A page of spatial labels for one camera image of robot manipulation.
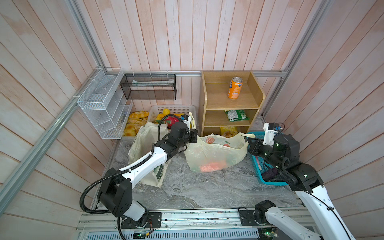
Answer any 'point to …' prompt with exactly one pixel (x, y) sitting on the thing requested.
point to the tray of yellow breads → (136, 119)
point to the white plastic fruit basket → (155, 110)
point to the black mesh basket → (149, 86)
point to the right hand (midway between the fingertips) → (247, 138)
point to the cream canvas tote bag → (143, 140)
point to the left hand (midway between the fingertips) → (199, 134)
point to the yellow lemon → (166, 111)
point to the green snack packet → (235, 115)
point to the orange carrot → (212, 166)
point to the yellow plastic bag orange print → (211, 152)
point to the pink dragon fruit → (168, 120)
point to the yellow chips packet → (228, 131)
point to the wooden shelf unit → (229, 99)
